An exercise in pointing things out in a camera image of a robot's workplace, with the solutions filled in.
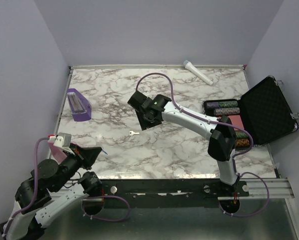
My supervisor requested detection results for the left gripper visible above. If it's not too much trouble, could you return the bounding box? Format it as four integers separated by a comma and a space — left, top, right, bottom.
53, 142, 103, 192

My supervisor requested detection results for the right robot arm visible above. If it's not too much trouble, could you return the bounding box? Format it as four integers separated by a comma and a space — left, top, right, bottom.
127, 90, 239, 196

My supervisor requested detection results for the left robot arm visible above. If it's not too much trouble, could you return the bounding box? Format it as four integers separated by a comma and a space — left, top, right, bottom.
0, 145, 102, 240

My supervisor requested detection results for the pink metronome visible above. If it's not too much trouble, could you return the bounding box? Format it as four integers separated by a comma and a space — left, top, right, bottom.
48, 143, 75, 164

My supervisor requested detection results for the purple metronome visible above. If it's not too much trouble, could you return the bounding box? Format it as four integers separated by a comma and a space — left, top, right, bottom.
66, 88, 92, 122

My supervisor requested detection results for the white microphone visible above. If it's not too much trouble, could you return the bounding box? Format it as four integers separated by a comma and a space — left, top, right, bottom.
183, 60, 213, 86

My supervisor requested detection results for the pink card deck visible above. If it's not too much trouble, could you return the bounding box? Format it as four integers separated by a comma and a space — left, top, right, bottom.
228, 115, 245, 131

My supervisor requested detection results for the black poker chip case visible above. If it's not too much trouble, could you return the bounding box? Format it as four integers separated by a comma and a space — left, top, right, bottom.
202, 75, 299, 146

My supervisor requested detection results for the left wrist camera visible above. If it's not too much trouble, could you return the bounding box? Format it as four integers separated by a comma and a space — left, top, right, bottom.
47, 132, 73, 154

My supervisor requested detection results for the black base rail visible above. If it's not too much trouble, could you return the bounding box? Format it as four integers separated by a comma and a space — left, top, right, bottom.
71, 178, 250, 210

